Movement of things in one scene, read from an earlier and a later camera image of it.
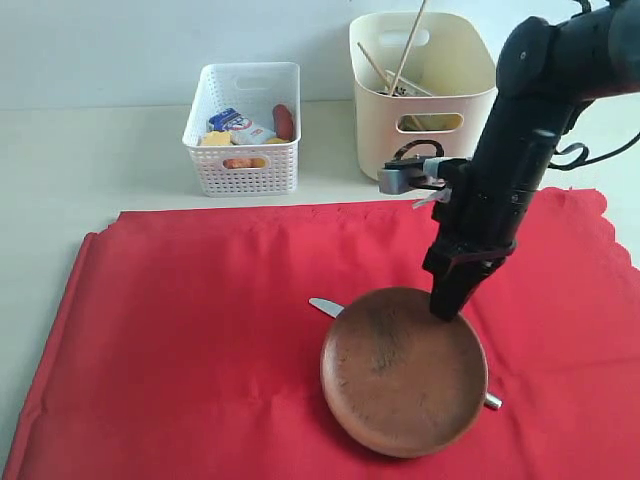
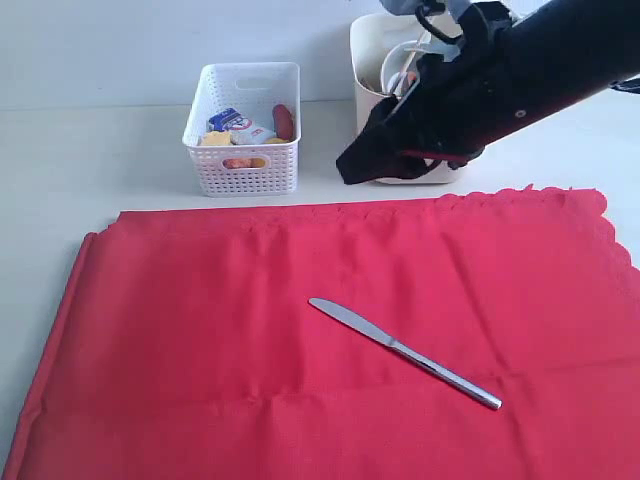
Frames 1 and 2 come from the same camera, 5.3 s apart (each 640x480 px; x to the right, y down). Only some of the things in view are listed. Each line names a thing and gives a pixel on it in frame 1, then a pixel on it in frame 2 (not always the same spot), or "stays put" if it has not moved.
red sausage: x=284 y=126 stays put
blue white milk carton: x=241 y=128 stays put
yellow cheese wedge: x=216 y=138 stays put
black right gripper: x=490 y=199 to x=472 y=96
